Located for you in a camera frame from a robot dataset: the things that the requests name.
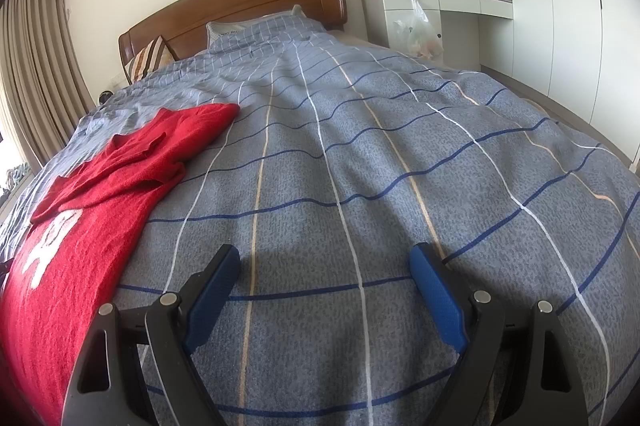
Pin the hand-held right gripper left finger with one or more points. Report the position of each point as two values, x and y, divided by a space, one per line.
212 301

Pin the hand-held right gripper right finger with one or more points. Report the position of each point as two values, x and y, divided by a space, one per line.
440 298

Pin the red knit sweater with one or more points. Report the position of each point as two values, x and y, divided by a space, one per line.
90 226

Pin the pile of clothes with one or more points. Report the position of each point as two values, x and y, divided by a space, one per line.
12 178

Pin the blue plaid duvet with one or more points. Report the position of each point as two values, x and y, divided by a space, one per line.
380 166

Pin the small round fan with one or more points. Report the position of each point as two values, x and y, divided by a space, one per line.
105 97

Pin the striped cushion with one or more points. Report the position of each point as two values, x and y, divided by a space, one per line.
147 59

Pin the clear plastic bag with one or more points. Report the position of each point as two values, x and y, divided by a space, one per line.
420 34

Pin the grey pillow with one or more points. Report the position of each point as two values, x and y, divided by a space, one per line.
240 29

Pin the white desk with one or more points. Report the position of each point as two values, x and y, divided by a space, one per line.
450 14

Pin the beige curtain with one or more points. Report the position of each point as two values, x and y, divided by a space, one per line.
35 71

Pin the white wardrobe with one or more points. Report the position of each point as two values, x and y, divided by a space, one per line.
560 16

